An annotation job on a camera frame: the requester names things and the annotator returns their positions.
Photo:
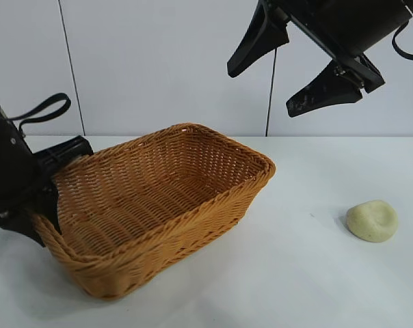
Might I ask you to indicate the woven tan wicker basket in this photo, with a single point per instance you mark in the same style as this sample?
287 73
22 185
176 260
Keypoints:
152 205

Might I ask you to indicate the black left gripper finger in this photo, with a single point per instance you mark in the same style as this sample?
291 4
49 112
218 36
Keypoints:
52 208
18 223

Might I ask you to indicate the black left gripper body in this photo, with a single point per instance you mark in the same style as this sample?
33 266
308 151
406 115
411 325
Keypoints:
8 164

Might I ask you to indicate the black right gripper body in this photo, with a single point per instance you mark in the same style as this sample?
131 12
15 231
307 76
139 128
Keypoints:
357 20

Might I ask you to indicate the pale yellow egg yolk pastry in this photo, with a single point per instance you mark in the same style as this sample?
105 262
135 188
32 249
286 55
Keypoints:
372 222

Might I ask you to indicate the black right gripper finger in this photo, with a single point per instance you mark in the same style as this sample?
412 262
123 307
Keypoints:
324 92
261 37

